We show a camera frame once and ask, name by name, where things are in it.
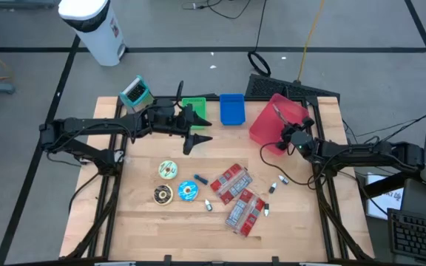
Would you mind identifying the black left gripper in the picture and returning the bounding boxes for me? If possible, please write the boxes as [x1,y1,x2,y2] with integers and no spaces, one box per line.
[146,98,214,156]

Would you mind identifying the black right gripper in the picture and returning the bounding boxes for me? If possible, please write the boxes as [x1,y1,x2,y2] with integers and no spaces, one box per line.
[271,104,316,151]

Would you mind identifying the mint frosted toy donut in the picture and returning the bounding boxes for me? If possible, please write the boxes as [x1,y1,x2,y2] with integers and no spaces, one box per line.
[158,160,179,181]

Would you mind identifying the chocolate frosted toy donut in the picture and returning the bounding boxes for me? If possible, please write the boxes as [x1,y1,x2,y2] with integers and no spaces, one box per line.
[152,184,175,206]

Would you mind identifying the pink plastic bin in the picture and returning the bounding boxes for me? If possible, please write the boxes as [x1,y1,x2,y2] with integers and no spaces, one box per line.
[248,92,311,156]

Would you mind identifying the green plastic basket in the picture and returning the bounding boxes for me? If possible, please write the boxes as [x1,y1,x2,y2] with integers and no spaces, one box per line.
[181,97,208,130]

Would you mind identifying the black perforated panel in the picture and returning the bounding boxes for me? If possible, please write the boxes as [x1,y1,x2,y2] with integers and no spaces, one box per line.
[245,73,341,103]

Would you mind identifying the blue plastic basket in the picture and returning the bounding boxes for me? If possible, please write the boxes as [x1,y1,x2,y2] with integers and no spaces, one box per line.
[219,93,246,126]

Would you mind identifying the teal metal box grater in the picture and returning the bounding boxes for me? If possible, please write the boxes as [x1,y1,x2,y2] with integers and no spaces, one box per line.
[119,75,155,114]

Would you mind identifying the white paper sheet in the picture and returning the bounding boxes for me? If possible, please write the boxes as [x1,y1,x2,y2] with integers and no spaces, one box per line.
[366,172,405,221]

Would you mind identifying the white trash can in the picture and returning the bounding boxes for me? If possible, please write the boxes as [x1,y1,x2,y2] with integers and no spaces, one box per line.
[58,0,127,67]

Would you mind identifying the black keyboard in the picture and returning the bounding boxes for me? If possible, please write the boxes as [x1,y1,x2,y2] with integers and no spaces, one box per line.
[387,208,426,265]

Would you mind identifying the black coiled cable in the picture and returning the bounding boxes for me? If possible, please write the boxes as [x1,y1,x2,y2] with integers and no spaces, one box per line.
[247,0,272,78]

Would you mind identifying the yellow cable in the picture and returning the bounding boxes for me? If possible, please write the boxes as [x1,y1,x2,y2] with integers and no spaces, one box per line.
[296,0,326,83]

